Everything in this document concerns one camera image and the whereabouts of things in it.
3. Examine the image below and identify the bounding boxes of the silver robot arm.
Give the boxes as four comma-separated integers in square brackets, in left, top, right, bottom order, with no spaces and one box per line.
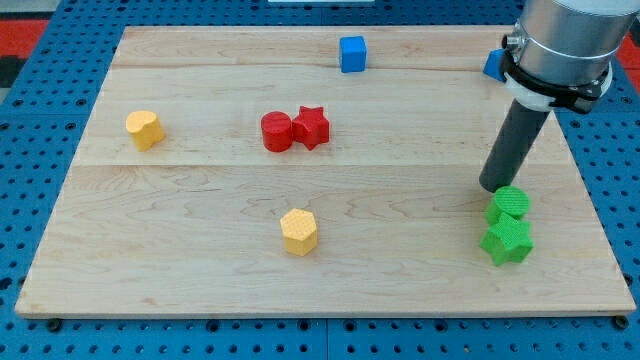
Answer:
[503,0,639,86]

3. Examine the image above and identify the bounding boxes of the blue triangle block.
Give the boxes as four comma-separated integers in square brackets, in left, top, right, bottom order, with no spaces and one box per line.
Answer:
[483,49,506,83]

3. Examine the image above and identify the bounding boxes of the yellow hexagon block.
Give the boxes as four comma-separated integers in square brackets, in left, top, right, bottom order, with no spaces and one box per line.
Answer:
[280,209,318,256]

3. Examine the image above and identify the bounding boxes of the red star block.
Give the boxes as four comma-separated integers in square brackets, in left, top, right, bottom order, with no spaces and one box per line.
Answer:
[292,106,330,150]

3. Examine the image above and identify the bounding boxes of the red cylinder block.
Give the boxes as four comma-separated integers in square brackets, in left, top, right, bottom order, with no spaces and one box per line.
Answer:
[261,111,293,152]

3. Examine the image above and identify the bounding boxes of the wooden board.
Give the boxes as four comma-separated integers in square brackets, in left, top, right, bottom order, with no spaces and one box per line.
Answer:
[15,26,636,319]

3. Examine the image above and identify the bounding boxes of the blue cube block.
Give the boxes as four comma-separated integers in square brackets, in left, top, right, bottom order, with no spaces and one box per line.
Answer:
[339,36,367,73]

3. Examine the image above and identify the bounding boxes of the yellow heart block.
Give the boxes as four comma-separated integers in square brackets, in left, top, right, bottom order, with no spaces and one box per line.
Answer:
[125,110,166,152]

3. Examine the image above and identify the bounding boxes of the green cylinder block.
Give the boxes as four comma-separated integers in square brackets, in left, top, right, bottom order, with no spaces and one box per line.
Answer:
[485,186,531,225]

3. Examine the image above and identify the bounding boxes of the green star block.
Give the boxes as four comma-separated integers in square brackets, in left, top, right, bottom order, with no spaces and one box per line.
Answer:
[480,213,535,266]

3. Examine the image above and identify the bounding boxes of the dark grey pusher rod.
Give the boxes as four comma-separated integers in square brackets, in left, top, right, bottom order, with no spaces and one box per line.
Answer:
[479,100,549,193]

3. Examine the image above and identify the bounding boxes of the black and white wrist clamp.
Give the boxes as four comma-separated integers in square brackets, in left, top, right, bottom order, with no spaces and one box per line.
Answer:
[499,50,613,114]

